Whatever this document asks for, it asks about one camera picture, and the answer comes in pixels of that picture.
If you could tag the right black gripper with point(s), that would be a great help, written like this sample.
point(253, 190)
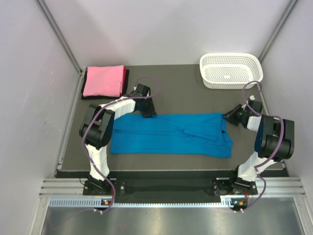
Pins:
point(230, 115)

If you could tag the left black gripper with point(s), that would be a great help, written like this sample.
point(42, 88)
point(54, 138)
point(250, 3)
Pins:
point(150, 111)

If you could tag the blue t shirt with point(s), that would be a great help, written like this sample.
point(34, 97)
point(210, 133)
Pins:
point(195, 134)

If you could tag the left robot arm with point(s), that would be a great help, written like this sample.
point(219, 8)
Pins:
point(96, 132)

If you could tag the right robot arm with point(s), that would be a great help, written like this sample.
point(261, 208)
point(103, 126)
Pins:
point(274, 142)

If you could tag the folded red t shirt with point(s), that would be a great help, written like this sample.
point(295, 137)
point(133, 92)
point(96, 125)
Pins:
point(124, 82)

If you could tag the white perforated plastic basket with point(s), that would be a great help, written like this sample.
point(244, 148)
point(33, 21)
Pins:
point(230, 71)

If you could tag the folded pink t shirt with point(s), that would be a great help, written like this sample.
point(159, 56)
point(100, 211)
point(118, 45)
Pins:
point(104, 81)

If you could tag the folded black t shirt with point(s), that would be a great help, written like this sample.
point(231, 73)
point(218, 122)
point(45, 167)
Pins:
point(94, 97)

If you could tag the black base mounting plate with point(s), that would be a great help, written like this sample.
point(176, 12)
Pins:
point(179, 186)

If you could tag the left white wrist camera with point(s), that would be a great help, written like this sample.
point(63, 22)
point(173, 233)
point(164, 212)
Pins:
point(138, 92)

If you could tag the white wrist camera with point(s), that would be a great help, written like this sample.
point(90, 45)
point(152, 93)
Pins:
point(138, 92)
point(255, 107)

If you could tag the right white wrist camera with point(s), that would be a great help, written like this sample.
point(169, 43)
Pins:
point(255, 107)

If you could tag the aluminium frame rail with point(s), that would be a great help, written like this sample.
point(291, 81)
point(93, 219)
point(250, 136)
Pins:
point(276, 187)

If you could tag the grey slotted cable duct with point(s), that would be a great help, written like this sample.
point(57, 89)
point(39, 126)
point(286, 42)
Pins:
point(104, 203)

